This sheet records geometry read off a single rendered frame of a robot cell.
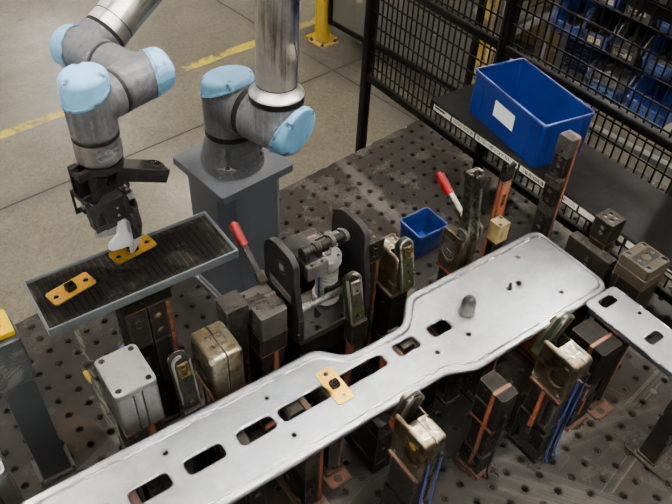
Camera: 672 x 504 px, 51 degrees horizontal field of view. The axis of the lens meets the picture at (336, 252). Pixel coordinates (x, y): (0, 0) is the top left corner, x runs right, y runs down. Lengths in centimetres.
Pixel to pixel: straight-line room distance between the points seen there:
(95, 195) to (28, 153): 260
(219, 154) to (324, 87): 255
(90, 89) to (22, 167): 264
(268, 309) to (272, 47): 50
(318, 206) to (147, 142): 171
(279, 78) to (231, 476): 75
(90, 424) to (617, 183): 140
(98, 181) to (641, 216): 124
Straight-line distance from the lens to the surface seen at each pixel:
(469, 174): 152
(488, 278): 161
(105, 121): 115
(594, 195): 187
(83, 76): 113
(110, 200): 123
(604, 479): 175
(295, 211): 218
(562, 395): 150
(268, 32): 140
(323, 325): 151
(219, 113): 157
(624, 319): 162
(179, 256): 139
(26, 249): 327
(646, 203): 190
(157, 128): 385
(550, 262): 169
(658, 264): 169
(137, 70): 118
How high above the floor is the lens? 211
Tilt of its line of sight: 44 degrees down
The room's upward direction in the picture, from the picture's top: 3 degrees clockwise
